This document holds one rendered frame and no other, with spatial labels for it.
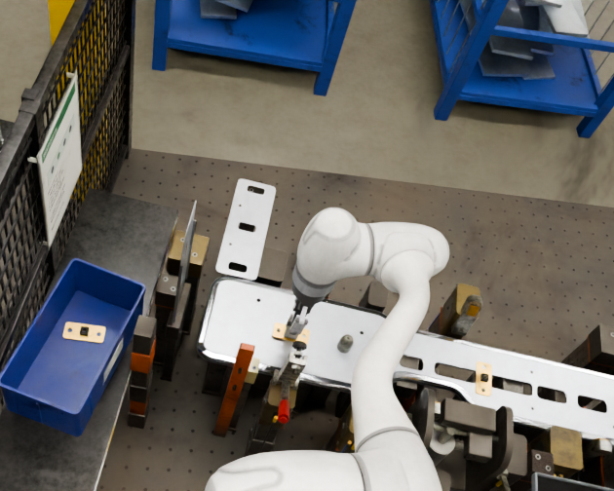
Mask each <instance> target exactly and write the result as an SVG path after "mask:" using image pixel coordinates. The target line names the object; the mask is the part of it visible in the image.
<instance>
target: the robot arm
mask: <svg viewBox="0 0 614 491"><path fill-rule="evenodd" d="M448 258H449V247H448V243H447V241H446V239H445V237H444V236H443V235H442V233H441V232H439V231H437V230H436V229H433V228H431V227H428V226H425V225H421V224H416V223H405V222H378V223H367V224H365V223H358V222H357V221H356V219H355V218H354V217H353V216H352V215H351V214H350V213H349V212H348V211H346V210H345V209H342V208H326V209H324V210H322V211H320V212H319V213H318V214H316V215H315V216H314V217H313V219H312V220H311V221H310V222H309V224H308V226H307V227H306V229H305V231H304V233H303V235H302V237H301V239H300V242H299V245H298V250H297V260H296V264H295V266H294V269H293V272H292V279H293V282H292V292H293V294H294V296H295V299H294V303H295V304H294V306H293V308H292V310H293V311H294V312H291V313H290V315H289V318H288V322H287V324H286V328H287V329H286V332H285V334H284V336H285V337H287V338H291V339H295V340H296V339H297V336H298V334H299V335H300V334H301V332H302V330H303V329H304V327H305V325H307V323H308V318H307V317H306V315H307V314H310V312H311V309H312V308H313V307H314V305H315V304H317V303H320V302H321V301H323V300H324V299H325V297H326V295H327V294H329V293H330V292H331V291H332V290H333V287H334V285H335V284H336V281H338V280H341V279H345V278H350V277H356V276H374V277H375V278H376V279H377V280H378V281H379V282H381V283H383V284H384V285H385V287H386V288H388V289H389V290H391V291H393V292H396V293H398V294H399V295H400V299H399V301H398V303H397V304H396V306H395V307H394V309H393V310H392V311H391V313H390V314H389V316H388V317H387V318H386V320H384V321H383V323H382V324H381V326H380V327H379V328H378V330H377V331H376V332H375V334H374V335H373V336H372V338H371V339H370V341H369V342H368V343H367V345H366V346H365V348H364V350H363V351H362V353H361V355H360V357H359V359H358V361H357V363H356V366H355V369H354V373H353V378H352V385H351V400H352V411H353V423H354V438H355V453H335V452H329V451H319V450H293V451H277V452H266V453H258V454H254V455H250V456H247V457H244V458H241V459H238V460H236V461H233V462H231V463H229V464H227V465H225V466H223V467H221V468H219V469H218V470H217V471H216V472H215V474H213V475H212V476H211V478H210V479H209V481H208V483H207V486H206V489H205V491H442V490H441V484H440V481H439V477H438V474H437V471H436V469H435V466H434V463H433V461H432V459H431V457H430V455H429V454H428V452H427V450H426V448H425V446H424V444H423V442H422V440H421V437H420V435H419V433H418V431H416V429H415V428H414V426H413V425H412V423H411V422H410V420H409V419H408V417H407V415H406V414H405V412H404V410H403V408H402V406H401V404H400V403H399V401H398V399H397V397H396V395H395V393H394V390H393V386H392V378H393V374H394V371H395V369H396V367H397V365H398V363H399V361H400V360H401V358H402V356H403V354H404V352H405V350H406V348H407V346H408V345H409V343H410V341H411V339H412V338H413V336H414V334H415V332H416V331H417V329H418V327H419V325H420V324H421V322H422V321H423V319H424V317H425V315H426V313H427V310H428V307H429V302H430V287H429V279H430V278H431V277H432V276H434V275H436V274H437V273H438V272H440V271H441V270H442V269H443V268H444V267H445V265H446V263H447V261H448Z"/></svg>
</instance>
